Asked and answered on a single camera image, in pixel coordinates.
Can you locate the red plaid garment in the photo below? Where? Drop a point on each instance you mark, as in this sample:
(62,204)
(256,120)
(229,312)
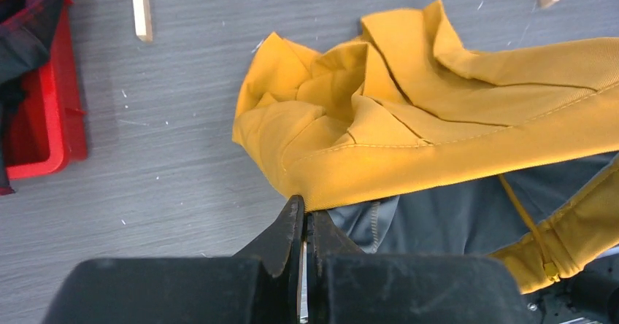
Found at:
(28,29)

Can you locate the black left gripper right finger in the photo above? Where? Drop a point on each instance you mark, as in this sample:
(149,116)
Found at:
(323,239)

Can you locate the red plastic bin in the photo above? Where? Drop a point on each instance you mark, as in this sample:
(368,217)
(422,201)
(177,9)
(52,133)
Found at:
(48,132)

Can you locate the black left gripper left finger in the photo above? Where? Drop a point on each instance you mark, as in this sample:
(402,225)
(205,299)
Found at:
(279,249)

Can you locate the yellow pleated skirt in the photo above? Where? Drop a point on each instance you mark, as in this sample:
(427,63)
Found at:
(415,144)

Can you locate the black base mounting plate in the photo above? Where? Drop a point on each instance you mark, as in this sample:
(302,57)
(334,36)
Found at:
(591,296)

